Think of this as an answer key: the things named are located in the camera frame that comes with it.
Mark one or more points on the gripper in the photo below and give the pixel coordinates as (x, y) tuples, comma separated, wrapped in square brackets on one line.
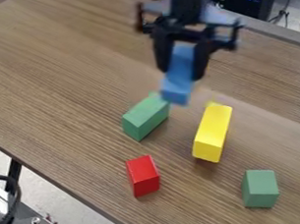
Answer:
[(180, 29)]

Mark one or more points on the blue rectangular block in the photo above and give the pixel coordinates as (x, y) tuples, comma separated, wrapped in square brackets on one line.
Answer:
[(179, 78)]

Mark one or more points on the green rectangular block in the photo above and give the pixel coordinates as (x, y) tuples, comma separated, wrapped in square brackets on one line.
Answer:
[(145, 117)]

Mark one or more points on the yellow rectangular block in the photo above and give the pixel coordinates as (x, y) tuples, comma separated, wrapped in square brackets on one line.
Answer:
[(212, 133)]

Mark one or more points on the red block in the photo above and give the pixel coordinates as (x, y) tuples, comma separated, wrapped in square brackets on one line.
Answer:
[(143, 176)]

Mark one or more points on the green cube block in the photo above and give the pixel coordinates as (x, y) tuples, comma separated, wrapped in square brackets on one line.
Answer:
[(260, 188)]

